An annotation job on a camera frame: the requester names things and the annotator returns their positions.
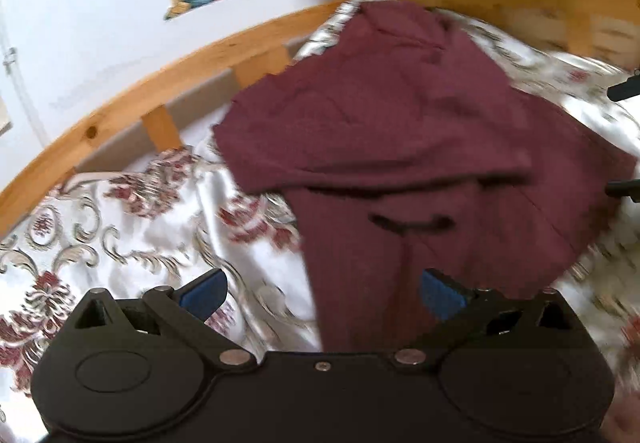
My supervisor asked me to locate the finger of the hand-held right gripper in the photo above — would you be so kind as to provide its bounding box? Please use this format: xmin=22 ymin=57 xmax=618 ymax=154
xmin=606 ymin=74 xmax=640 ymax=100
xmin=605 ymin=180 xmax=640 ymax=202

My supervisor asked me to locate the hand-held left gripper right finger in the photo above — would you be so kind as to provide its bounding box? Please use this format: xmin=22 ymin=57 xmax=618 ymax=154
xmin=392 ymin=268 xmax=571 ymax=369

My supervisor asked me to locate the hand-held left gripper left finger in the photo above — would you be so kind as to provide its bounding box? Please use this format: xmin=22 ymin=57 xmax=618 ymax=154
xmin=74 ymin=268 xmax=253 ymax=369

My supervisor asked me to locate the maroon knit garment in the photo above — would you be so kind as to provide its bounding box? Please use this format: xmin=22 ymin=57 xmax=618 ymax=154
xmin=212 ymin=0 xmax=623 ymax=354

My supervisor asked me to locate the floral white bedspread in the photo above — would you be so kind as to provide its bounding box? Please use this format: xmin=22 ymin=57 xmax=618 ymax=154
xmin=0 ymin=0 xmax=640 ymax=443

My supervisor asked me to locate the wooden bed frame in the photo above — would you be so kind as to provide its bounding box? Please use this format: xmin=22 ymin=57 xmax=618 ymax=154
xmin=0 ymin=0 xmax=640 ymax=224

